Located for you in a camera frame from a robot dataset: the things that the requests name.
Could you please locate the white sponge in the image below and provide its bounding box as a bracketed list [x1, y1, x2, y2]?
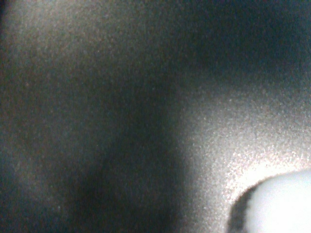
[227, 169, 311, 233]

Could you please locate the black frying pan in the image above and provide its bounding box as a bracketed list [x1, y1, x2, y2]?
[0, 0, 311, 233]

